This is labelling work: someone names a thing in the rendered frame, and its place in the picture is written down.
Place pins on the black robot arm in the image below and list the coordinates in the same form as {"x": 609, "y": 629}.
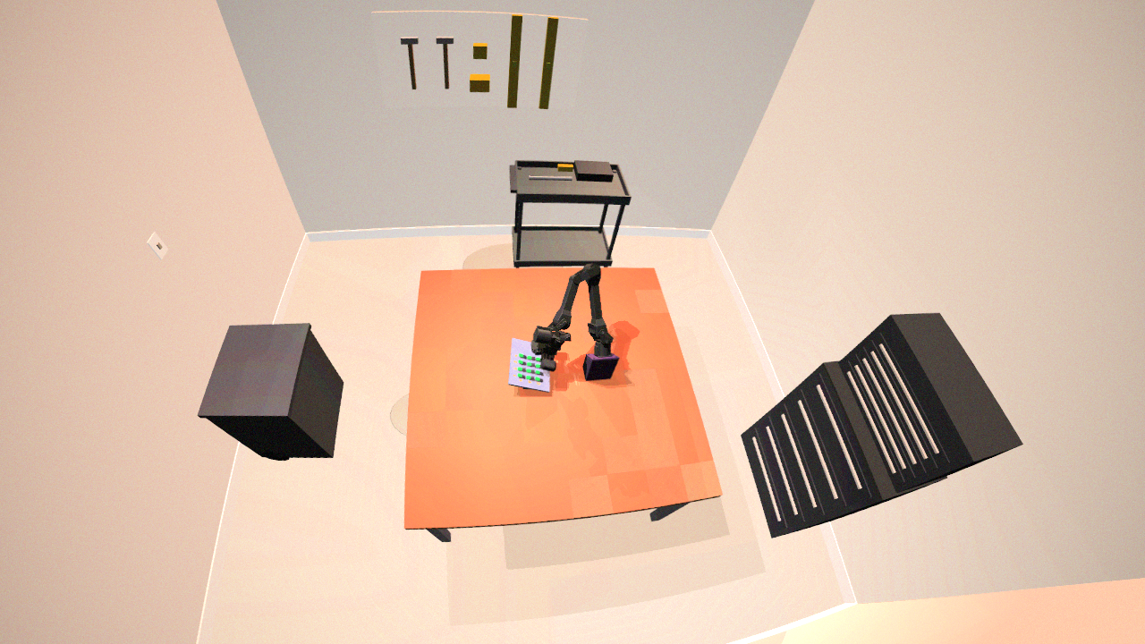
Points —
{"x": 591, "y": 273}

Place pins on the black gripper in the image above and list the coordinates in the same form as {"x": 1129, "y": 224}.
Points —
{"x": 547, "y": 360}

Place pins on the lavender switch panel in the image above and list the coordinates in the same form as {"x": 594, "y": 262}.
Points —
{"x": 525, "y": 368}

